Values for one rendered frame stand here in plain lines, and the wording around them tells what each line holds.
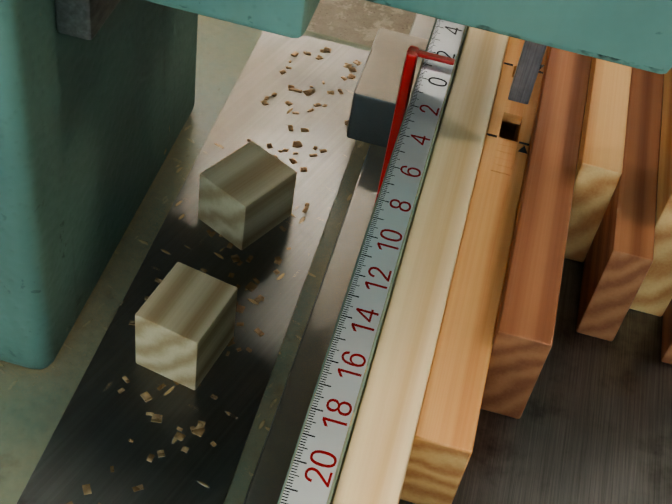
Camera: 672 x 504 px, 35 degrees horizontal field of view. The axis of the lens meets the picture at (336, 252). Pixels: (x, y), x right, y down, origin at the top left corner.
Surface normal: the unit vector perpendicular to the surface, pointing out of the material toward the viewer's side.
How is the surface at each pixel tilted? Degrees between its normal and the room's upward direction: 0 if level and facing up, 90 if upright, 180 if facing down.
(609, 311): 90
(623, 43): 90
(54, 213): 90
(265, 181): 0
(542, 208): 0
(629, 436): 0
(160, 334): 90
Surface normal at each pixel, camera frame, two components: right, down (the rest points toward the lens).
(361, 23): 0.12, -0.68
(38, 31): 0.96, 0.26
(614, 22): -0.24, 0.69
